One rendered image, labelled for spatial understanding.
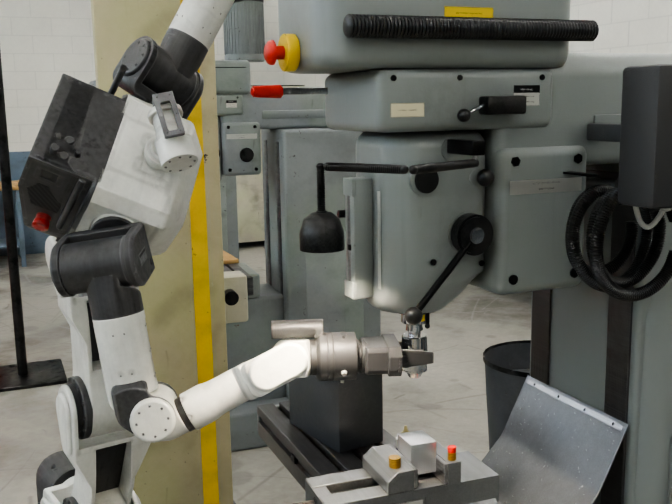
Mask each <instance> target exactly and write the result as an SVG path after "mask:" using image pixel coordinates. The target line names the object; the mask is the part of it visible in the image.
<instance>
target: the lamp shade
mask: <svg viewBox="0 0 672 504"><path fill-rule="evenodd" d="M299 240H300V251H302V252H307V253H333V252H339V251H343V250H344V249H345V241H344V230H343V227H342V224H341V221H340V218H339V217H337V216H336V215H335V214H333V213H332V212H327V211H326V210H325V211H316V212H312V213H310V214H309V215H308V216H307V217H305V218H304V219H303V222H302V226H301V229H300V233H299Z"/></svg>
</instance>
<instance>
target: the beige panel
mask: <svg viewBox="0 0 672 504"><path fill-rule="evenodd" d="M182 2H183V0H91V14H92V30H93V45H94V60H95V75H96V87H97V88H99V89H101V90H103V91H106V92H108V91H109V89H110V87H111V84H112V82H113V71H114V69H115V67H116V66H117V64H118V63H119V61H120V59H121V58H122V56H123V54H124V53H125V51H126V49H127V48H128V47H129V46H130V45H131V44H132V43H133V42H134V41H135V40H136V39H138V38H140V37H142V36H149V37H150V38H152V39H153V40H155V41H156V43H157V45H159V46H160V44H161V42H162V40H163V38H164V36H165V34H166V32H167V30H168V28H169V26H170V24H171V23H172V21H173V19H174V17H175V15H176V13H177V11H178V9H179V7H180V6H181V4H182ZM198 73H200V74H201V75H202V76H203V79H204V89H203V92H202V95H201V97H200V99H199V101H198V102H197V104H196V105H195V107H194V109H193V110H192V112H191V113H190V115H189V117H188V118H187V120H189V121H191V122H192V123H193V124H194V127H195V130H196V134H197V137H198V140H199V144H200V147H201V150H202V154H203V156H202V159H201V163H200V167H199V170H198V174H197V177H196V181H195V185H194V188H193V192H192V196H191V199H190V203H189V207H188V210H187V214H186V218H185V221H184V223H183V227H182V228H181V229H180V231H179V232H178V234H177V235H176V237H175V238H174V240H173V241H172V243H171V244H170V246H169V247H168V249H167V250H166V251H165V252H163V253H162V254H160V255H154V256H152V258H153V262H154V266H155V269H154V271H153V273H152V274H151V276H150V278H149V279H148V281H147V282H146V284H145V285H144V286H139V291H140V292H141V296H142V301H143V306H144V312H145V321H146V323H147V324H146V326H147V332H148V337H149V342H150V347H151V353H152V358H153V363H154V369H155V372H156V378H157V381H160V382H164V383H167V384H169V385H170V386H171V387H172V388H173V389H174V390H175V391H176V393H177V396H178V397H180V396H179V395H180V394H181V393H183V392H185V391H187V390H189V389H190V388H192V387H194V386H196V385H198V384H201V383H204V382H207V381H209V380H211V379H213V378H215V377H217V376H219V375H221V374H223V373H225V372H226V371H228V362H227V338H226V313H225V289H224V265H223V241H222V216H221V192H220V168H219V144H218V119H217V95H216V71H215V47H214V41H213V43H212V45H211V47H210V49H209V51H208V52H207V54H206V56H205V58H204V60H203V62H202V64H201V66H200V68H199V70H198ZM133 490H134V492H135V493H136V494H137V496H138V497H139V499H140V502H141V504H236V503H235V501H234V500H233V483H232V459H231V435H230V411H228V412H226V413H225V414H223V415H222V416H221V417H219V418H218V419H217V420H216V421H214V422H212V423H210V424H208V425H206V426H204V427H203V428H201V429H199V430H197V429H195V430H193V431H191V432H190V431H189V432H187V433H185V434H183V435H181V436H180V437H178V438H176V439H173V440H170V441H159V442H155V443H150V446H149V448H148V450H147V453H146V455H145V457H144V459H143V461H142V464H141V466H140V468H139V470H138V472H137V474H136V476H135V481H134V487H133Z"/></svg>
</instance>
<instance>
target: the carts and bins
mask: <svg viewBox="0 0 672 504"><path fill-rule="evenodd" d="M530 347H531V340H522V341H510V342H504V343H499V344H496V345H492V346H490V347H488V348H487V349H485V351H484V352H483V356H484V357H483V361H484V363H485V378H486V397H487V416H488V435H489V450H490V449H491V448H492V447H493V445H494V444H495V443H496V442H497V440H498V439H499V437H500V436H501V434H502V432H503V430H504V428H505V426H506V423H507V421H508V419H509V417H510V414H511V412H512V410H513V407H514V405H515V403H516V401H517V398H518V396H519V394H520V391H521V389H522V387H523V385H524V382H525V380H526V378H527V375H529V376H530Z"/></svg>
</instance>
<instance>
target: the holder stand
mask: <svg viewBox="0 0 672 504"><path fill-rule="evenodd" d="M289 398H290V423H291V424H293V425H294V426H296V427H297V428H299V429H301V430H302V431H304V432H306V433H307V434H309V435H311V436H312V437H314V438H315V439H317V440H319V441H320V442H322V443H324V444H325V445H327V446H328V447H330V448H332V449H333V450H335V451H337V452H338V453H343V452H346V451H350V450H353V449H357V448H360V447H364V446H367V445H371V444H374V443H378V442H381V441H383V391H382V374H374V375H366V374H365V373H361V371H359V373H357V379H356V380H344V383H340V381H334V380H333V381H319V380H318V379H317V378H316V375H309V376H308V377H304V378H296V379H294V380H292V381H290V382H289Z"/></svg>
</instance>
